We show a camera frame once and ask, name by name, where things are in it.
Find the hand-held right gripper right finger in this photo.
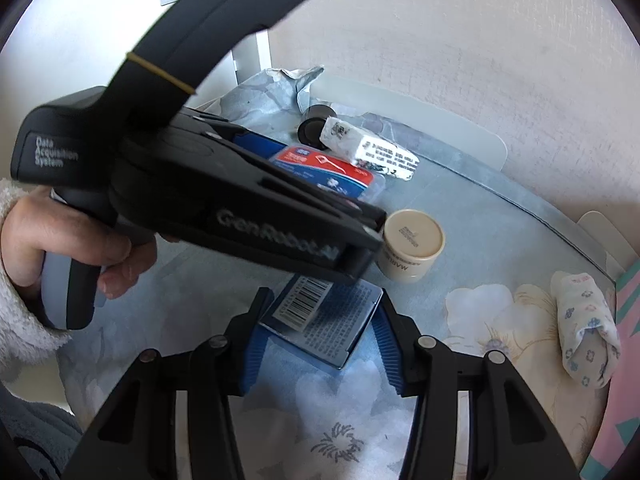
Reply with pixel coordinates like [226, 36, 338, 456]
[372, 287, 583, 480]

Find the person's left hand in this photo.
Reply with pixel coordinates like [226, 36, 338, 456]
[0, 192, 157, 301]

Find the floral blue tablecloth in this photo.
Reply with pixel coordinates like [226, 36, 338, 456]
[55, 67, 621, 480]

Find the floral white sock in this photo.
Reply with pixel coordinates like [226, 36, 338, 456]
[550, 270, 622, 389]

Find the small black jar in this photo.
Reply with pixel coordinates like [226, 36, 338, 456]
[297, 104, 333, 150]

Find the person's grey clothing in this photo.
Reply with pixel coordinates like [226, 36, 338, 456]
[0, 385, 86, 480]

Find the cream round jar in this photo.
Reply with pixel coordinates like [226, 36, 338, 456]
[377, 208, 446, 284]

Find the white door frame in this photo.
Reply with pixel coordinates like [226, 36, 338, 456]
[232, 27, 273, 88]

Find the white printed tissue packet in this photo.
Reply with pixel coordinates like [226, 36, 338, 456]
[318, 116, 420, 181]

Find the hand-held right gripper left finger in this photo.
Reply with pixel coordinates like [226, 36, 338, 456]
[62, 287, 276, 480]

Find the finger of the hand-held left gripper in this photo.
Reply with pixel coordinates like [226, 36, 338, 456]
[187, 107, 281, 161]
[215, 137, 387, 239]

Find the pink patterned cardboard box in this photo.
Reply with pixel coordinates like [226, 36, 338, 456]
[582, 260, 640, 476]

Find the clear plastic floss pick box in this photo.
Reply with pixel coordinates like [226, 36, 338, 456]
[267, 142, 388, 206]

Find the blue box with barcode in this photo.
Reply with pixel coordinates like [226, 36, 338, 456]
[257, 275, 385, 371]

